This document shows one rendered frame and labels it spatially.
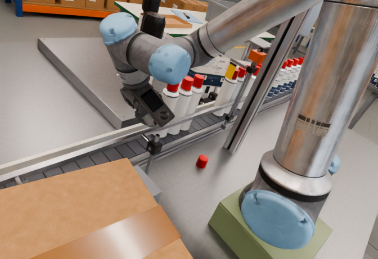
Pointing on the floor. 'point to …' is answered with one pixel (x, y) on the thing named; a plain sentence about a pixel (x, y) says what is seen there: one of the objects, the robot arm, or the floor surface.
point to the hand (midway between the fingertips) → (155, 125)
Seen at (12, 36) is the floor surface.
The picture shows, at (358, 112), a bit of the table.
